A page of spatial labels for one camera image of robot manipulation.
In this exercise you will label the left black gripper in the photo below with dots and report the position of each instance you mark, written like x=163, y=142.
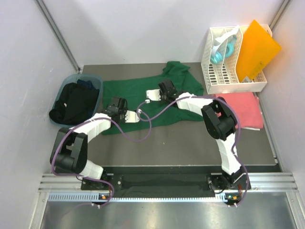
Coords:
x=124, y=109

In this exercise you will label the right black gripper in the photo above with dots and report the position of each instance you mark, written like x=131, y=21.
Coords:
x=161, y=96

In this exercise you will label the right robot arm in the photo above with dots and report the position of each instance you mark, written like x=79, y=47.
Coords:
x=220, y=122

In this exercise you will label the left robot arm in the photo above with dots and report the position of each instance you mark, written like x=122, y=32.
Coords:
x=70, y=150

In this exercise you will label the navy blue garment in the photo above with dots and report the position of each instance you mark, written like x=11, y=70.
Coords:
x=86, y=84

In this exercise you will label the blue plastic basket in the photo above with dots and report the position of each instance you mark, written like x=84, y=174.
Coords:
x=96, y=81

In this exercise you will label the black t shirt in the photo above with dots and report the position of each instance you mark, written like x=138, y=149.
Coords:
x=75, y=105

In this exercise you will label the white perforated file organizer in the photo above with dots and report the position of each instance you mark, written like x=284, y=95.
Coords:
x=222, y=78

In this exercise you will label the pink folded t shirt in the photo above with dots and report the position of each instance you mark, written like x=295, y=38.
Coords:
x=246, y=106

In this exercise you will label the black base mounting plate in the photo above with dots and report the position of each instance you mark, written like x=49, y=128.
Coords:
x=164, y=181

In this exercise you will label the orange plastic folder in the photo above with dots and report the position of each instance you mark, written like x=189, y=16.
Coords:
x=257, y=50

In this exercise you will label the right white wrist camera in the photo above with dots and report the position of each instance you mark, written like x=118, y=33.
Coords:
x=152, y=95

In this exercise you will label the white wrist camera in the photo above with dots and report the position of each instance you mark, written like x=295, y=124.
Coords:
x=152, y=95
x=131, y=117

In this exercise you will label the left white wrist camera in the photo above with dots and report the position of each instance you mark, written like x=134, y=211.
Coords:
x=131, y=117

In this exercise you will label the grey slotted cable duct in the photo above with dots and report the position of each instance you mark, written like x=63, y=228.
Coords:
x=97, y=197

